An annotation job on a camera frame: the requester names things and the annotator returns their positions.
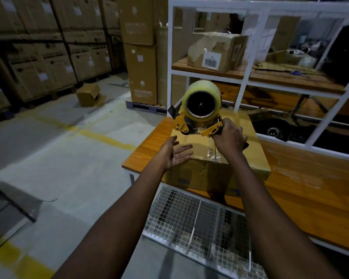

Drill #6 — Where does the person's left hand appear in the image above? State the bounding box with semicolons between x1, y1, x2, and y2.
157;135;194;172

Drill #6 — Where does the person's right hand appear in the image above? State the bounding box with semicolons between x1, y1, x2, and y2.
212;118;248;162

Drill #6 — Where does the yellow cardboard box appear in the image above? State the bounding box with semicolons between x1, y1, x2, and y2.
162;108;271;198

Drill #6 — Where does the yellow black tape dispenser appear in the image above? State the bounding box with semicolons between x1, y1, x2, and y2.
168;105;250;150

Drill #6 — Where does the clear packing tape roll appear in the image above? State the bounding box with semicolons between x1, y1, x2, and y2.
181;80;223;122

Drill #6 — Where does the person's left forearm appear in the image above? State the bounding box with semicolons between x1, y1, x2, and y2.
51;164;169;279

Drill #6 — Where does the person's right forearm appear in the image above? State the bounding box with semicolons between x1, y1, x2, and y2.
230;158;344;279

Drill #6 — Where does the tall plain cardboard box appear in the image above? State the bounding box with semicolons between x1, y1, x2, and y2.
155;26;190;107

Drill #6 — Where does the flattened cardboard sheet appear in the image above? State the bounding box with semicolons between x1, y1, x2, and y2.
252;60;323;76

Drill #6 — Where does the taped box with barcode label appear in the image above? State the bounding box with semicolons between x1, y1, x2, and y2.
187;31;249;73

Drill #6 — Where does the wide brown cardboard box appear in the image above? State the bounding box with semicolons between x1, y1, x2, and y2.
117;0;161;46

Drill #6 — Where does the black round-logo device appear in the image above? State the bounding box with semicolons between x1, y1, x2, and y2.
260;119;291;141

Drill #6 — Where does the blue pallet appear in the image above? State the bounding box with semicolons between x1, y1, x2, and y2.
125;101;168;115

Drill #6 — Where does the wooden shelf board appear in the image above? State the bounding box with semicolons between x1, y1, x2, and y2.
171;57;346;95

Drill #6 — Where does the orange wooden table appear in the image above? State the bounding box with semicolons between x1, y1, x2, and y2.
122;116;349;255

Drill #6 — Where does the large brown background carton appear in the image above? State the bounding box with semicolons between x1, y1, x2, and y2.
272;15;302;51

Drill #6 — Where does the black monitor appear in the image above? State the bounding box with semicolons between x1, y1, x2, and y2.
321;24;349;86

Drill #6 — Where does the dark-legged table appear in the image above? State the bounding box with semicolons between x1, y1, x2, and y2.
0;174;57;256

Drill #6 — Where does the white wire mesh shelf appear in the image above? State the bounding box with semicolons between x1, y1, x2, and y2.
142;185;268;279

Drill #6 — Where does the white metal shelf frame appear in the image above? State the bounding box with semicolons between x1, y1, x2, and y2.
166;0;349;161

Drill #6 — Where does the wall of stacked cartons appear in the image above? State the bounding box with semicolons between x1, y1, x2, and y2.
0;0;127;114

